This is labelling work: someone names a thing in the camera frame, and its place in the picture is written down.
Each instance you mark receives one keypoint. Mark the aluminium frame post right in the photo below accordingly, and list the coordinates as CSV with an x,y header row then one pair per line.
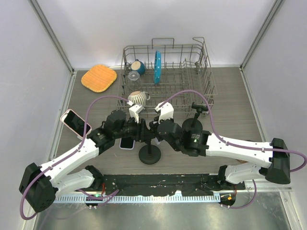
x,y
277,4

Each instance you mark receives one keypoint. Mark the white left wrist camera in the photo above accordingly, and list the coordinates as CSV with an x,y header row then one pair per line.
x,y
134,111

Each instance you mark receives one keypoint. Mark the white grey striped mug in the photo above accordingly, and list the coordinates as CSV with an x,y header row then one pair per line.
x,y
139,97

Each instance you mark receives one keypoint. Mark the grey wire dish rack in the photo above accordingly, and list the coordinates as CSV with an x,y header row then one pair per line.
x,y
184,67

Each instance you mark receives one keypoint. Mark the white slotted cable duct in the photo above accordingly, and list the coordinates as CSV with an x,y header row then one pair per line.
x,y
119,199

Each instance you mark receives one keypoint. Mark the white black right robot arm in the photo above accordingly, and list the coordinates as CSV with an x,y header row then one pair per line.
x,y
268,160

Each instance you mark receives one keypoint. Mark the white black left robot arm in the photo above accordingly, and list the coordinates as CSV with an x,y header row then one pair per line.
x,y
41,185

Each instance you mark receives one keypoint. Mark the aluminium frame post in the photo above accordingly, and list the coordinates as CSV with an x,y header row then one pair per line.
x,y
48,29
277,4

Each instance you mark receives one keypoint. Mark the blue dotted plate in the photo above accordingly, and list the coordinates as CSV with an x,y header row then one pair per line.
x,y
157,67

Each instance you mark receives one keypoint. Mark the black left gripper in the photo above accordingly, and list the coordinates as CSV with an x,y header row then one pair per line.
x,y
141,129

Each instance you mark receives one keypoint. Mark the aluminium frame post left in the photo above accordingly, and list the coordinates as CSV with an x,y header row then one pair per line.
x,y
48,29

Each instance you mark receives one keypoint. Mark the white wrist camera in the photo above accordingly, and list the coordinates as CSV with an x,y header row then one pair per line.
x,y
166,111
134,111

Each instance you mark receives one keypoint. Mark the dark blue ceramic cup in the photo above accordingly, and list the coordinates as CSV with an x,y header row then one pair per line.
x,y
138,66

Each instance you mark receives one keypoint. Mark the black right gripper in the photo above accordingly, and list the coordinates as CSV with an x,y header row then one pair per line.
x,y
157,118

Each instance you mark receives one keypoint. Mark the black round-base phone stand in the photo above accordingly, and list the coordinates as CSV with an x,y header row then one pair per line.
x,y
194,123

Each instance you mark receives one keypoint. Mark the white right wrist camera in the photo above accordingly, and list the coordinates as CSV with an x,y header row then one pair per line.
x,y
166,111

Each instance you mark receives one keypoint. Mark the clear drinking glass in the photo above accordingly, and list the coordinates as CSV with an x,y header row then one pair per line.
x,y
134,81

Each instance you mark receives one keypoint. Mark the phone in pink case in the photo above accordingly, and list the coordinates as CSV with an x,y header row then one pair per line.
x,y
74,122

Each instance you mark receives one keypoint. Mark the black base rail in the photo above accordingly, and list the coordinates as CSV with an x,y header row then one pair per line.
x,y
165,184

